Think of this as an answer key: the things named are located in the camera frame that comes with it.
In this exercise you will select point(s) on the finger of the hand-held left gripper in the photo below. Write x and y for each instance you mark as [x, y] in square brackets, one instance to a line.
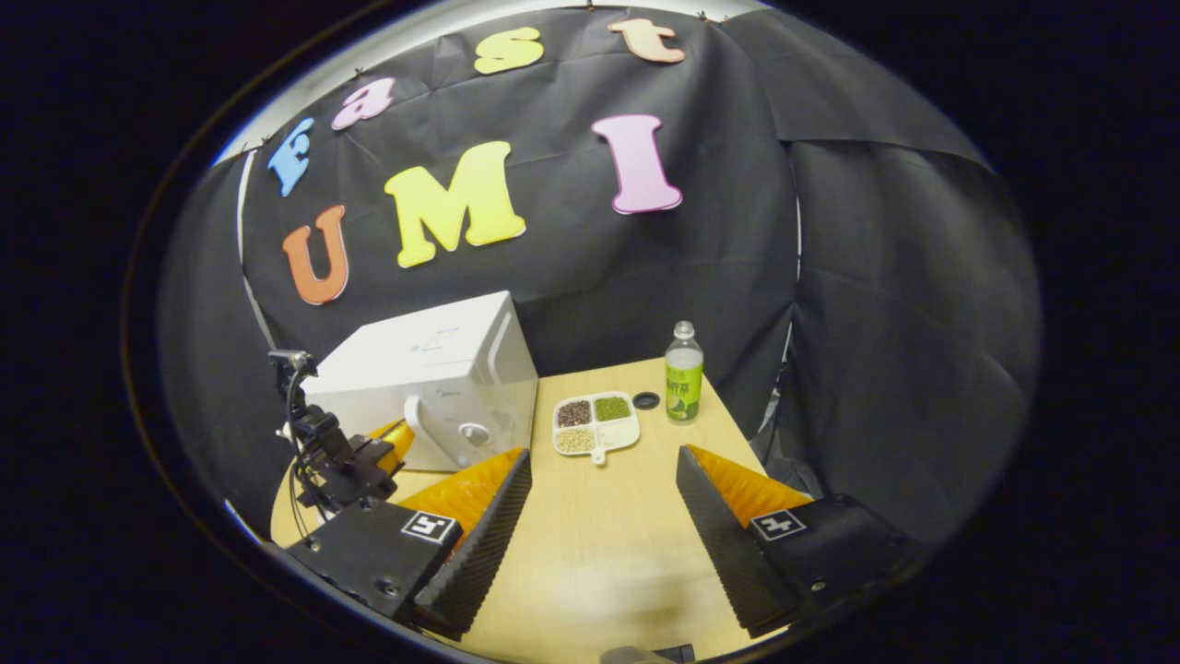
[396, 438]

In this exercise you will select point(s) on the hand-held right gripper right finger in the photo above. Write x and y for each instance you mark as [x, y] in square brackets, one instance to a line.
[733, 553]

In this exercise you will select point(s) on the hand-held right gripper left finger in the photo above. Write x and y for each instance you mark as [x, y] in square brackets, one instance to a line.
[479, 553]

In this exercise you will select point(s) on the white microwave oven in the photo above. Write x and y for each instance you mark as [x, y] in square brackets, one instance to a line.
[415, 360]

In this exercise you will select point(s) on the white divided dish with beans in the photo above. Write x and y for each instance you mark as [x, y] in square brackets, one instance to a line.
[622, 433]

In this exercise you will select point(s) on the small black round cap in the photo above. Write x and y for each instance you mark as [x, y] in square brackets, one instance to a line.
[646, 400]

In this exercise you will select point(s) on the green label drink bottle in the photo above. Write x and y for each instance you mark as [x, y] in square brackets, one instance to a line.
[684, 383]

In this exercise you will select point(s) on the black backdrop cloth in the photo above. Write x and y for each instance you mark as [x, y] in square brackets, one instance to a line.
[719, 267]

